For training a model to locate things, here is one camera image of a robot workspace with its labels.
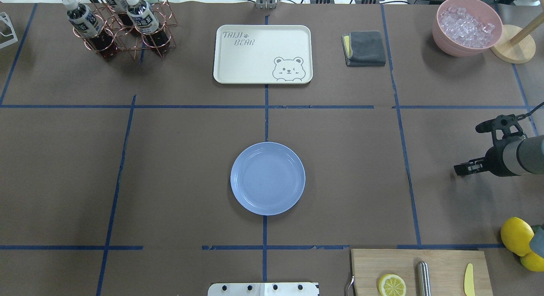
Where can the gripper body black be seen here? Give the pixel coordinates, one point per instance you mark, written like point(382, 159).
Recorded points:
point(494, 161)

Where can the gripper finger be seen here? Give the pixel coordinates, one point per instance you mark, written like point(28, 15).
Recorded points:
point(467, 170)
point(473, 162)

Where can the blue plate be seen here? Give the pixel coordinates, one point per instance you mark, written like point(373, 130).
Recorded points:
point(267, 178)

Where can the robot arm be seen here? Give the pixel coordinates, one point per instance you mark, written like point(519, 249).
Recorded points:
point(531, 155)

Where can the round yellow lemon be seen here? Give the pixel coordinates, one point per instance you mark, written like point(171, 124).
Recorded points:
point(516, 235)

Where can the oblong yellow lemon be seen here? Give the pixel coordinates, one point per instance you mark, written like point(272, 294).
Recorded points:
point(532, 262)

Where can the wooden cup stand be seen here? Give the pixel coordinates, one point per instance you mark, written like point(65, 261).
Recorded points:
point(516, 44)

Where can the yellow plastic knife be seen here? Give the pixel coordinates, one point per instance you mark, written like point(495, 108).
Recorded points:
point(469, 289)

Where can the steel cylinder with black cap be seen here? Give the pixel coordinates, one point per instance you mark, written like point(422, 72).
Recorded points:
point(423, 278)

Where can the lemon half slice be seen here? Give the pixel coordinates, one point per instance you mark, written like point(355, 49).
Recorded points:
point(391, 284)

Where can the pink bowl of ice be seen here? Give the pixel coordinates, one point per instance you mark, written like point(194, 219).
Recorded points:
point(464, 28)

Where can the grey folded cloth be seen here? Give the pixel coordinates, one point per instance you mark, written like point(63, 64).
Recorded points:
point(364, 49)

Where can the cream bear tray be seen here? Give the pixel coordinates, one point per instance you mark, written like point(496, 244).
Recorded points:
point(263, 54)

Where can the tea bottle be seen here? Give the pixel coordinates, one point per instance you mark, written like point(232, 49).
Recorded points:
point(144, 19)
point(90, 28)
point(120, 7)

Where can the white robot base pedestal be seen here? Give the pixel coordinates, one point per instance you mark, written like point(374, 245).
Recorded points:
point(264, 289)

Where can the copper wire bottle rack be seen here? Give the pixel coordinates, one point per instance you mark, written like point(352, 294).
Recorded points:
point(125, 41)

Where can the white wire rack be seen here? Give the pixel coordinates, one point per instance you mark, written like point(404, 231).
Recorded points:
point(8, 35)

